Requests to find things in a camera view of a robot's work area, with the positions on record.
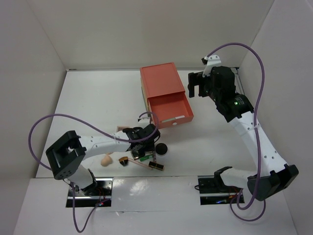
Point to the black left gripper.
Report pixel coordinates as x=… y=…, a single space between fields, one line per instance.
x=148 y=147

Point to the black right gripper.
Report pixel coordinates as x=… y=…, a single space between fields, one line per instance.
x=196 y=79

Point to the round black powder jar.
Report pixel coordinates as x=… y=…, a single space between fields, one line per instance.
x=161 y=149

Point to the black gold square compact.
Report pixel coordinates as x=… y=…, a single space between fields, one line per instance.
x=137 y=155

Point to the beige eyeshadow palette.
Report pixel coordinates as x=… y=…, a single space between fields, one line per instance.
x=120 y=128

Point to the black gold lipstick case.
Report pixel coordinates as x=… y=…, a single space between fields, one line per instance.
x=156 y=166

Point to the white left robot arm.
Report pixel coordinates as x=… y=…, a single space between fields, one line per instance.
x=67 y=153

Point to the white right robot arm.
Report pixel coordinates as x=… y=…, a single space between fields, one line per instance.
x=273 y=174

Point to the teardrop beige makeup sponge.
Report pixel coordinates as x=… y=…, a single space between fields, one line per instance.
x=106 y=161

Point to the green lipstick tube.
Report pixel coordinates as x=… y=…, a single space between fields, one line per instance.
x=145 y=158

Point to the coral top drawer unit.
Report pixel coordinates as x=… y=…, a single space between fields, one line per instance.
x=161 y=79

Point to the green bottom drawer unit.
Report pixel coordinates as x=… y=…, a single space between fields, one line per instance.
x=145 y=99

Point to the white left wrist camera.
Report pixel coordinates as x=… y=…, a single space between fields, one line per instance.
x=144 y=120

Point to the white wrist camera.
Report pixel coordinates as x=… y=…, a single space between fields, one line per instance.
x=210 y=62
x=144 y=120

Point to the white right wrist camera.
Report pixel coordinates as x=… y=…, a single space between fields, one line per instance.
x=210 y=62

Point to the aluminium rail at table edge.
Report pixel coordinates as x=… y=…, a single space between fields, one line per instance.
x=238 y=80

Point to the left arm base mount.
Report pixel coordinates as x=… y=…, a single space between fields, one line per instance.
x=102 y=194

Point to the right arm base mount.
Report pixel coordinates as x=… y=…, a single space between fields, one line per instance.
x=213 y=191

